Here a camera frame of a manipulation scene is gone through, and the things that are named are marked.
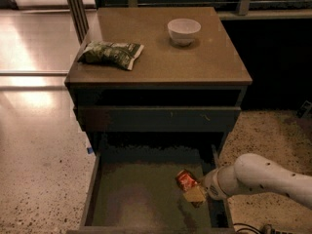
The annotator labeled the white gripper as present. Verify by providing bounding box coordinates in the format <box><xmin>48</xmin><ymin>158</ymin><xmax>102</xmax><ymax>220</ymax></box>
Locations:
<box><xmin>183</xmin><ymin>169</ymin><xmax>227</xmax><ymax>202</ymax></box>

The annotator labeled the red coke can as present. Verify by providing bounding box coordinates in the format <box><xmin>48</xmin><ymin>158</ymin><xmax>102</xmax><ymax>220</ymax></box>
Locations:
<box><xmin>175</xmin><ymin>170</ymin><xmax>198</xmax><ymax>192</ymax></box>

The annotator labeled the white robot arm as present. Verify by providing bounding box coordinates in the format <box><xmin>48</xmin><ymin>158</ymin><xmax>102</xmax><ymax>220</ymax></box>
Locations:
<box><xmin>182</xmin><ymin>153</ymin><xmax>312</xmax><ymax>209</ymax></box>

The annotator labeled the open middle drawer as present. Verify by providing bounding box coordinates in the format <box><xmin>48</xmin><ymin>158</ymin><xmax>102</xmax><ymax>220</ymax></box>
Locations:
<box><xmin>66</xmin><ymin>147</ymin><xmax>235</xmax><ymax>234</ymax></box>

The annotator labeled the dark drawer cabinet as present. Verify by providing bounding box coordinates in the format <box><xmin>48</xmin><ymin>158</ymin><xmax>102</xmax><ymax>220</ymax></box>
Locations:
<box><xmin>65</xmin><ymin>7</ymin><xmax>252</xmax><ymax>148</ymax></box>

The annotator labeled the closed top drawer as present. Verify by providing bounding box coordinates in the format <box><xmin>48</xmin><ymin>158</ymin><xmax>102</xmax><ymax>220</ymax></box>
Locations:
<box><xmin>74</xmin><ymin>106</ymin><xmax>241</xmax><ymax>133</ymax></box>

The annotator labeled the power strip on floor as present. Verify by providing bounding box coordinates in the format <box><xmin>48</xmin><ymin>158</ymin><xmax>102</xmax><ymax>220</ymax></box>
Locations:
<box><xmin>261</xmin><ymin>224</ymin><xmax>301</xmax><ymax>234</ymax></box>

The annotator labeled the blue tape tag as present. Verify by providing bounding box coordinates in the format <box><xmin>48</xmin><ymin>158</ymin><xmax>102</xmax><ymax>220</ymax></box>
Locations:
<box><xmin>87</xmin><ymin>146</ymin><xmax>94</xmax><ymax>154</ymax></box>

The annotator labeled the green chip bag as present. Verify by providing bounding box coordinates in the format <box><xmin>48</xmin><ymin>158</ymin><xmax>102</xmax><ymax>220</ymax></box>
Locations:
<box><xmin>78</xmin><ymin>41</ymin><xmax>144</xmax><ymax>71</ymax></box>

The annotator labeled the white bowl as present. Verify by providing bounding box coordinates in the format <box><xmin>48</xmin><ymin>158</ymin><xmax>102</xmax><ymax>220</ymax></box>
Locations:
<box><xmin>167</xmin><ymin>19</ymin><xmax>201</xmax><ymax>46</ymax></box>

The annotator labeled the black floor cable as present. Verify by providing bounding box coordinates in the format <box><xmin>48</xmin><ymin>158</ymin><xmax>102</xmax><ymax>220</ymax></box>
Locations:
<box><xmin>232</xmin><ymin>222</ymin><xmax>263</xmax><ymax>234</ymax></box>

